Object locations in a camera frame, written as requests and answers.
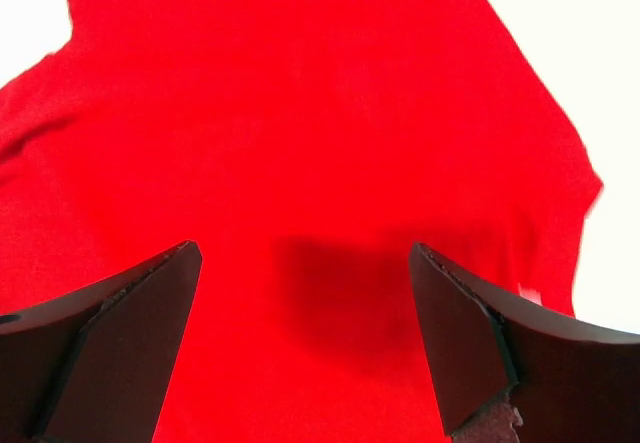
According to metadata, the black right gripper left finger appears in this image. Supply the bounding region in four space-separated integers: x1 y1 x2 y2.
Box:
1 241 202 443

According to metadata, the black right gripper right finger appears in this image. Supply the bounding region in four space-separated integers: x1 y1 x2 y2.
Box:
409 244 639 442

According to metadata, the red t shirt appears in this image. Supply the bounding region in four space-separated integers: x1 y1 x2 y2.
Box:
1 0 602 442

